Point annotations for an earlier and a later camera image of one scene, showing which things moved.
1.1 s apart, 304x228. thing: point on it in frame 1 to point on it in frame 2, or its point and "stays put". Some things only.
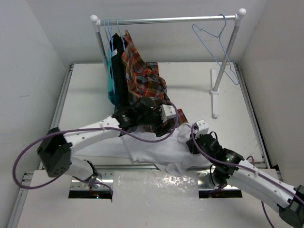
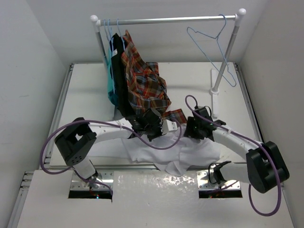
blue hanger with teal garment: [105, 29] stays put
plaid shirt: [144, 79] stays put
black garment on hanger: [118, 71] stays put
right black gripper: [191, 144] to [189, 131]
